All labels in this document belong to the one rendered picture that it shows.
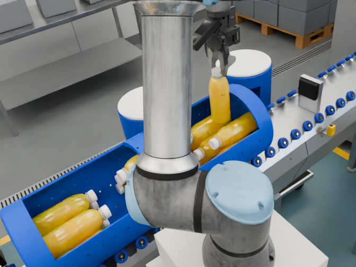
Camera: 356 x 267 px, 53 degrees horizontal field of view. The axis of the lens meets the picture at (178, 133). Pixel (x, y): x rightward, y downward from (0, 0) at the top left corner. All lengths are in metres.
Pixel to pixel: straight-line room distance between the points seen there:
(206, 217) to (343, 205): 1.99
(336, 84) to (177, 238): 1.31
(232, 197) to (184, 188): 0.09
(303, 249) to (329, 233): 1.58
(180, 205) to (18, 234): 0.51
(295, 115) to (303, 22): 2.62
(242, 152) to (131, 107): 0.64
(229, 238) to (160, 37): 0.36
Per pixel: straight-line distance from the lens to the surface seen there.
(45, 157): 3.30
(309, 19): 4.24
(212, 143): 1.23
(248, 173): 0.64
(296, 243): 0.84
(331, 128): 1.60
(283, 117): 1.66
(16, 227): 1.02
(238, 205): 0.60
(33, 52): 4.40
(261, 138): 1.26
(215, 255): 0.73
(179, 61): 0.58
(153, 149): 0.62
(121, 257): 1.18
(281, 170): 1.51
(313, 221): 2.45
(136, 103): 1.66
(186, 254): 0.81
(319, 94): 1.64
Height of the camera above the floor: 1.92
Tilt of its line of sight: 38 degrees down
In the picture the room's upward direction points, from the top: 10 degrees counter-clockwise
